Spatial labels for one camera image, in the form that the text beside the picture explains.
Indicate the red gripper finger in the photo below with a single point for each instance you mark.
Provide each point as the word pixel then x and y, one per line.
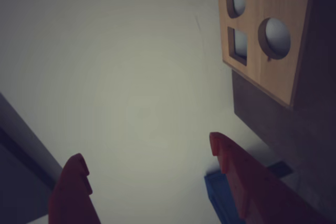
pixel 262 195
pixel 71 203

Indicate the dark panel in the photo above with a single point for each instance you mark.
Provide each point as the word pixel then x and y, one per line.
pixel 15 169

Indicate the black object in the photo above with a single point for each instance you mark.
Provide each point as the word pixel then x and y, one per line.
pixel 282 169

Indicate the blue block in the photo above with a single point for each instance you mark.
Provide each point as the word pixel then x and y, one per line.
pixel 220 197

